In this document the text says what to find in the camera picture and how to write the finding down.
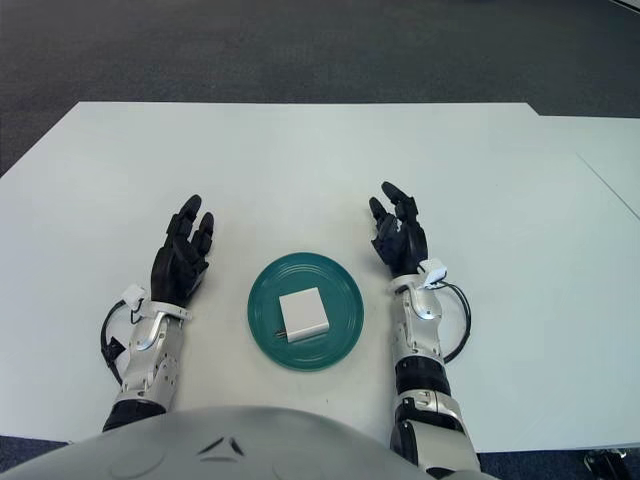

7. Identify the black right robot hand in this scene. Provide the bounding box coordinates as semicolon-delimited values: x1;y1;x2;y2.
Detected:
368;180;429;279

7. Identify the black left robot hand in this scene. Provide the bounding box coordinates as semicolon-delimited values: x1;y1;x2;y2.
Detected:
151;193;216;309

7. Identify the white charger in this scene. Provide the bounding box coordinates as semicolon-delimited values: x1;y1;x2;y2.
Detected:
272;287;331;346

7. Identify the teal plate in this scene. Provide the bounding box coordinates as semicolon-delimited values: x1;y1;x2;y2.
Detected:
246;251;366;372

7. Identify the silver robot torso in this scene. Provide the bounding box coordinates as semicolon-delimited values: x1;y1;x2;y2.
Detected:
0;405;426;480

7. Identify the black metal stand base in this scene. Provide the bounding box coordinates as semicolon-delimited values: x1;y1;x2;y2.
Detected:
584;447;640;480

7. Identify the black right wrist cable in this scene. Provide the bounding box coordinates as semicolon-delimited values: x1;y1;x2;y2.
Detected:
437;282;472;364

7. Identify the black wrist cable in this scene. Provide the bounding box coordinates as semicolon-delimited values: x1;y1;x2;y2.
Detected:
437;282;472;364
99;299;139;389

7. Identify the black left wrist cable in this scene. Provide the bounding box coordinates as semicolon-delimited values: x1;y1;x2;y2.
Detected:
99;299;139;389

